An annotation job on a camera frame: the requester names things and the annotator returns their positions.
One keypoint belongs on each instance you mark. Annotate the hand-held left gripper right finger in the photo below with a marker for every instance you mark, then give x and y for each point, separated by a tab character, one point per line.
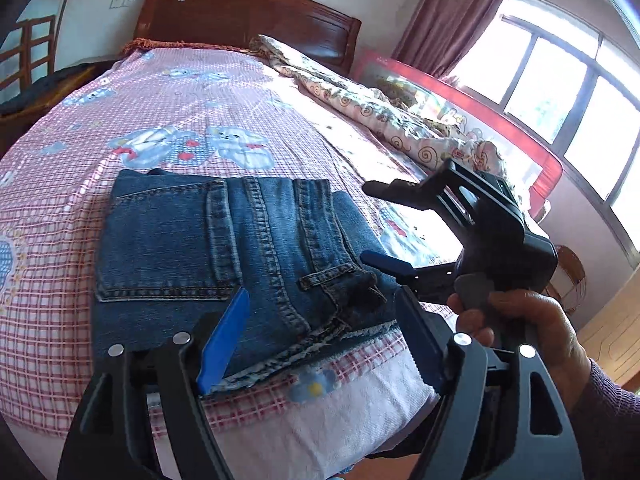
420	340

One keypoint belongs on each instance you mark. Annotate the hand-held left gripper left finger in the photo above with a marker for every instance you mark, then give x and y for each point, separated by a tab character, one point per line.
225	340

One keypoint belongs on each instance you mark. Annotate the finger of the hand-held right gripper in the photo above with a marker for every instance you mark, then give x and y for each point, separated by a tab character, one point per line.
400	190
385	260

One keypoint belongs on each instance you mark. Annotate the blue denim pants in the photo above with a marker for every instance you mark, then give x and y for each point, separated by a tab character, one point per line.
200	250

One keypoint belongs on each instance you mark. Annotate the person's right forearm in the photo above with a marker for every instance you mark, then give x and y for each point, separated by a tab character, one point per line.
610	420

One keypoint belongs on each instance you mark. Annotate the person's right hand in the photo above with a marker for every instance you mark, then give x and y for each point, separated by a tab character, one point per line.
535	320

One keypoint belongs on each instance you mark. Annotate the rattan chair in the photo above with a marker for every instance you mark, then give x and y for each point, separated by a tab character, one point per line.
570	270

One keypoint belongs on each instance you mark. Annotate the floral swirl quilt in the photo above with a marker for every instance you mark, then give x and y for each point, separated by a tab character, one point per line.
390	120

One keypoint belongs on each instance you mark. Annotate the brown curtain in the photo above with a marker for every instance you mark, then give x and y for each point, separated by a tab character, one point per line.
450	15

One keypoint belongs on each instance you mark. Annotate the bed with pink plaid sheet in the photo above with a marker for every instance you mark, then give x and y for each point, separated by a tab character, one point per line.
200	105

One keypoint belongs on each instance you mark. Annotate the dark wooden headboard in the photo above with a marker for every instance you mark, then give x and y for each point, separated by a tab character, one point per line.
250	15

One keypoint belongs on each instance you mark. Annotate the orange fringed cloth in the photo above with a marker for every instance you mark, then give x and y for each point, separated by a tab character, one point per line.
175	46

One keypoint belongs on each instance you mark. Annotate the dark cloth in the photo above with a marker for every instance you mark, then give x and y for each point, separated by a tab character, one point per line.
55	85

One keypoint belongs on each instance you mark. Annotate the wooden chair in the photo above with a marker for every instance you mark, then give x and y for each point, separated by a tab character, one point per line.
37	45

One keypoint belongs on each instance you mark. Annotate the red bed guard rail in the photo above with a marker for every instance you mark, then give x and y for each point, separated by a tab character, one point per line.
475	95

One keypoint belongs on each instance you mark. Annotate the window with dark frame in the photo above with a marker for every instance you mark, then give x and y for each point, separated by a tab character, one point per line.
565	90

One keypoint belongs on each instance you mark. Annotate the white wall socket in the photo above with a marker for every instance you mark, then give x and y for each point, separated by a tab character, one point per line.
122	2

